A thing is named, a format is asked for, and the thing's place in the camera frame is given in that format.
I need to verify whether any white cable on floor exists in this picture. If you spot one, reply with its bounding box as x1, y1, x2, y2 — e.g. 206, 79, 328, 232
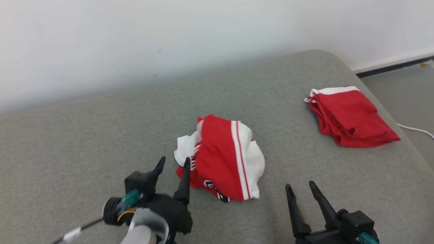
396, 122, 434, 140

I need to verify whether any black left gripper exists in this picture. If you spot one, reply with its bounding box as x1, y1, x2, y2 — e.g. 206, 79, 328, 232
144, 156, 194, 235

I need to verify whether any thin black cable white label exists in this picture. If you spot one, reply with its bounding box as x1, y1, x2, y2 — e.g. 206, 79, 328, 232
51, 218, 104, 244

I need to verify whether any red shorts white side stripe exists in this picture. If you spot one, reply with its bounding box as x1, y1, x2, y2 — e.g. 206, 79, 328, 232
304, 85, 401, 148

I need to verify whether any red white basketball jersey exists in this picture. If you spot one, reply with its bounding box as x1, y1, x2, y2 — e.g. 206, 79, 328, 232
174, 114, 266, 203

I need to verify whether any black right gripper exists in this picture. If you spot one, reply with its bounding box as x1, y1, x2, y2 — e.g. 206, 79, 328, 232
285, 181, 365, 244

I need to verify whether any white and black baseboard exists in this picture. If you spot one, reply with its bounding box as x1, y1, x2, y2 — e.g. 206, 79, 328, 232
352, 48, 434, 78

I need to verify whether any grey fabric sofa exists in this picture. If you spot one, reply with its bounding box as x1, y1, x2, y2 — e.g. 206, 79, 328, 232
0, 49, 434, 244

